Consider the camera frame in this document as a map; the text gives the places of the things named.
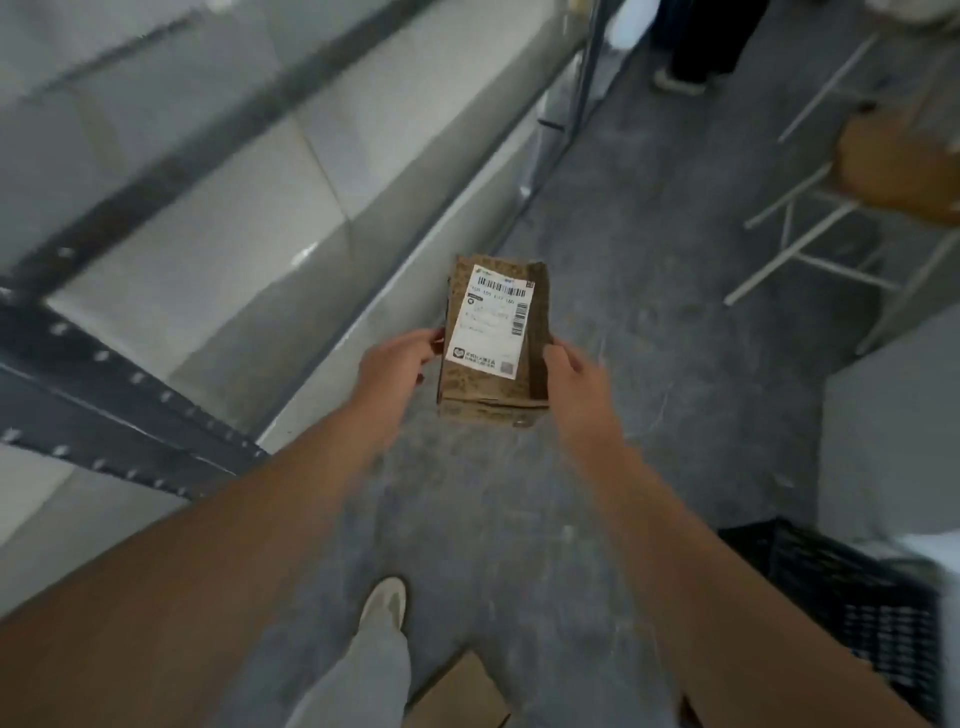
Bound parcel with white label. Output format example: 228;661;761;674
437;254;553;430

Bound person's right hand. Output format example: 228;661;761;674
541;343;639;470

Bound person's white trousers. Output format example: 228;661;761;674
283;614;414;728

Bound person's left hand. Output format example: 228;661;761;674
356;327;448;451

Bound person's left forearm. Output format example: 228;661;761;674
0;401;406;728

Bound person's white left shoe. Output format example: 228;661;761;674
357;575;409;633

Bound grey metal shelf rack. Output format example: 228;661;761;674
0;0;628;500

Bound cardboard parcel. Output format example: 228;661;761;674
404;650;513;728

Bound wooden chair white metal frame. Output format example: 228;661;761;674
722;97;960;355
778;0;960;145

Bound person's right forearm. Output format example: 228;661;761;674
584;442;931;728

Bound black plastic basket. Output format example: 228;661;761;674
716;517;944;723

